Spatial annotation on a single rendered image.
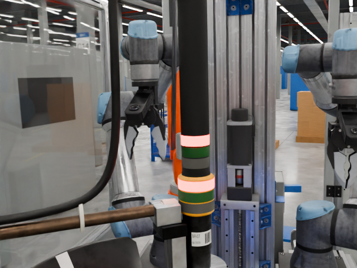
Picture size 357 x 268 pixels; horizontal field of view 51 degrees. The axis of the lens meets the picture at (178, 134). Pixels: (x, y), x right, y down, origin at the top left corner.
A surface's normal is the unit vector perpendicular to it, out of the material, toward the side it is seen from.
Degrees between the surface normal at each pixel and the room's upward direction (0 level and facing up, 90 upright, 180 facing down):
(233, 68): 90
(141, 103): 28
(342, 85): 90
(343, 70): 90
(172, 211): 90
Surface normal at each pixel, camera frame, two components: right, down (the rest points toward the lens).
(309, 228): -0.61, 0.14
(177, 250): 0.34, 0.13
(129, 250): 0.44, -0.70
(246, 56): -0.22, 0.15
